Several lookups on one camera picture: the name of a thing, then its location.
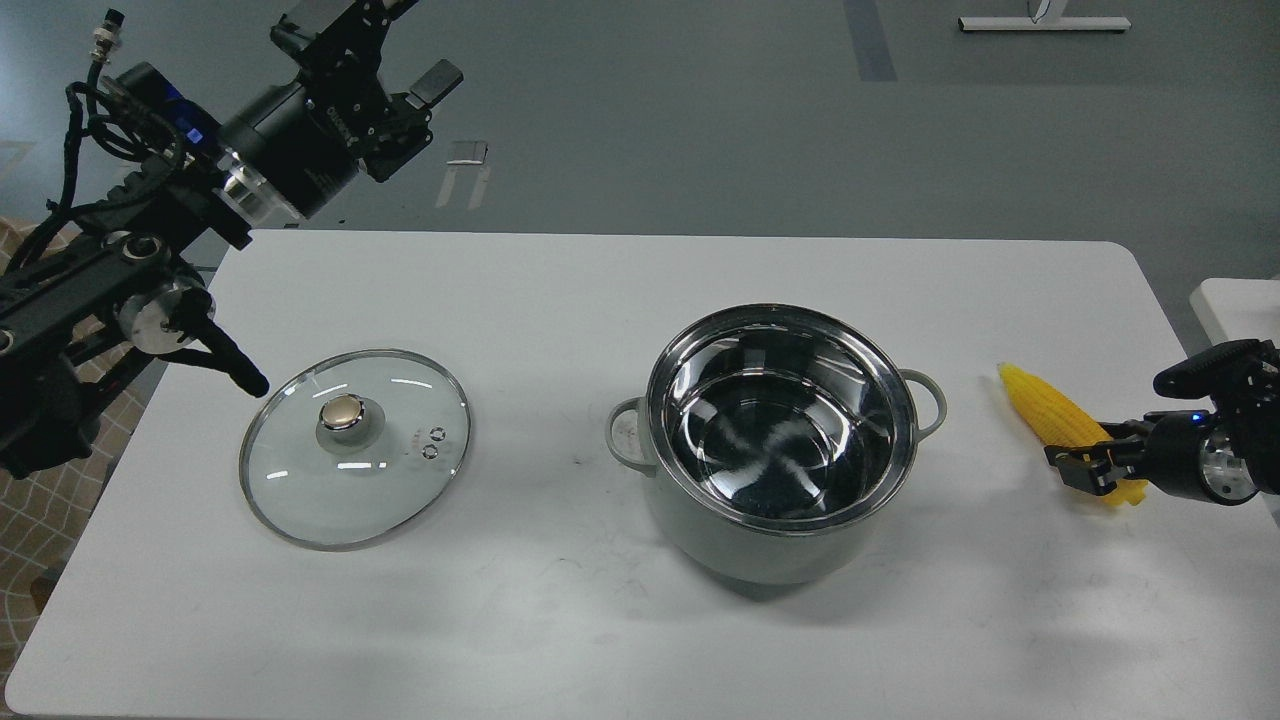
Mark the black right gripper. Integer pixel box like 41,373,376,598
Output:
1044,410,1219,498

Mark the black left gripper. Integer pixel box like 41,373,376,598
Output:
219,1,465,219

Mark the yellow corn cob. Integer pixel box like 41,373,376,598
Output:
998,363,1112,448

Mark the glass pot lid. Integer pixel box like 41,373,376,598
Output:
238,348,474,551

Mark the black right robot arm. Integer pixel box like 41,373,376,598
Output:
1044,340,1279,507

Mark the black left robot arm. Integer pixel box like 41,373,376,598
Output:
1,1,465,478

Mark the grey steel cooking pot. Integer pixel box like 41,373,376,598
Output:
605,304,948,587

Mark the white table base bar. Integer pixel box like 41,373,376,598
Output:
956,1,1132,33

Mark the beige checkered cloth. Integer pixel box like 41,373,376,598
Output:
0,217,161,682

